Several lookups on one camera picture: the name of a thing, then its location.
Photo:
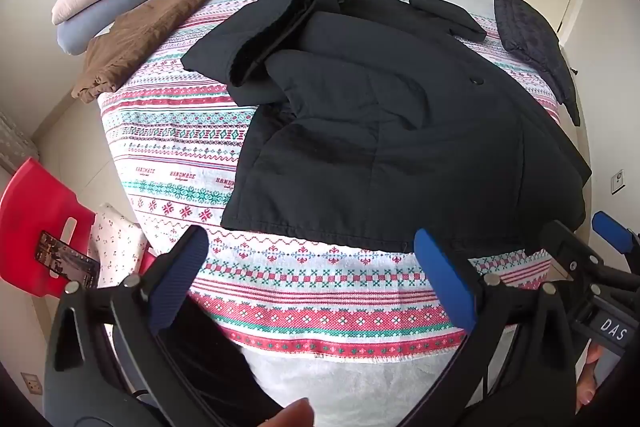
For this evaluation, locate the white floral cloth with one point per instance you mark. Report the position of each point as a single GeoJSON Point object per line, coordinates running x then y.
{"type": "Point", "coordinates": [117, 242]}

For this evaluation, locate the white wall socket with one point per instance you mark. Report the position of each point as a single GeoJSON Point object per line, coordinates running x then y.
{"type": "Point", "coordinates": [32, 383]}

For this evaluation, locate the lavender folded cloth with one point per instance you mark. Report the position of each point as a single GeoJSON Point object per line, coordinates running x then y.
{"type": "Point", "coordinates": [100, 24]}

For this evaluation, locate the dark printed card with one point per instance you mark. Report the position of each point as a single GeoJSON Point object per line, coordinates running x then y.
{"type": "Point", "coordinates": [70, 262]}

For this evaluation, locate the white fluffy blanket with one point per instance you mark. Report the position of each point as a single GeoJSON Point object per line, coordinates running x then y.
{"type": "Point", "coordinates": [360, 387]}

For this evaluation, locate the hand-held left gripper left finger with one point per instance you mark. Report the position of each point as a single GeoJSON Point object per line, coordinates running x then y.
{"type": "Point", "coordinates": [177, 282]}

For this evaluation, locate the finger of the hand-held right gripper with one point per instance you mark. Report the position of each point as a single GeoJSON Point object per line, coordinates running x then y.
{"type": "Point", "coordinates": [565, 247]}
{"type": "Point", "coordinates": [612, 227]}

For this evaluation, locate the patterned knit blanket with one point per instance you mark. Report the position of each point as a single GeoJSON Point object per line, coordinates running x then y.
{"type": "Point", "coordinates": [300, 307]}

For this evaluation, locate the person's left hand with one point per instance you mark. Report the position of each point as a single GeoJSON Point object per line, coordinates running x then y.
{"type": "Point", "coordinates": [295, 413]}

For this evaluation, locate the black quilted coat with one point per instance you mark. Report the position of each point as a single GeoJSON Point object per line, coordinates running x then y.
{"type": "Point", "coordinates": [375, 132]}

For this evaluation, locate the black puffer jacket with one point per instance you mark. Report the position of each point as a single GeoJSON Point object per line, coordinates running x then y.
{"type": "Point", "coordinates": [530, 32]}

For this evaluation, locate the red plastic chair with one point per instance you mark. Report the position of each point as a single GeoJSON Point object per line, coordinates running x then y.
{"type": "Point", "coordinates": [35, 202]}

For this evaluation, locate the brown folded cloth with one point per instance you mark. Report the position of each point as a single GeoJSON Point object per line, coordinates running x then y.
{"type": "Point", "coordinates": [135, 37]}

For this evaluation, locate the beige textured cloth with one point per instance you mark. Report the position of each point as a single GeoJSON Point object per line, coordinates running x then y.
{"type": "Point", "coordinates": [12, 142]}

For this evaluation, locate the person's right hand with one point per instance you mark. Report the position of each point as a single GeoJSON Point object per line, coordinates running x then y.
{"type": "Point", "coordinates": [586, 389]}

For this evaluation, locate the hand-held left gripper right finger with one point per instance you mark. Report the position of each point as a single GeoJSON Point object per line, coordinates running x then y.
{"type": "Point", "coordinates": [445, 279]}

